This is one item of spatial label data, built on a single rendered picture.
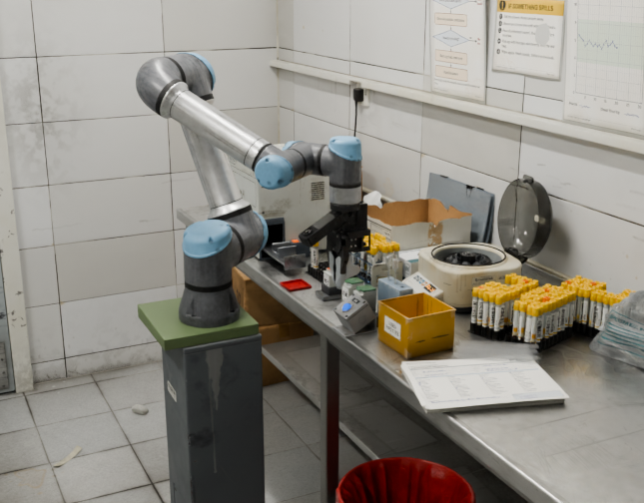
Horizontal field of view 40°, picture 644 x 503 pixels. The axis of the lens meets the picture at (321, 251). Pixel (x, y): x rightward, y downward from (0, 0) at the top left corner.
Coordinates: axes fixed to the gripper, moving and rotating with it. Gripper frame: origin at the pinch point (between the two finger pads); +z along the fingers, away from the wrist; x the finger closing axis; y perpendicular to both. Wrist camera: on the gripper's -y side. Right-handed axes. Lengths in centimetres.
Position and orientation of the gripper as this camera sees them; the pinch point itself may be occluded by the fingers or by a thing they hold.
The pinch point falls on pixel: (336, 284)
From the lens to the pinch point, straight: 214.5
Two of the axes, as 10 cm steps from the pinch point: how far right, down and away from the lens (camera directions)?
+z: 0.0, 9.5, 3.0
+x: -4.4, -2.7, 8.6
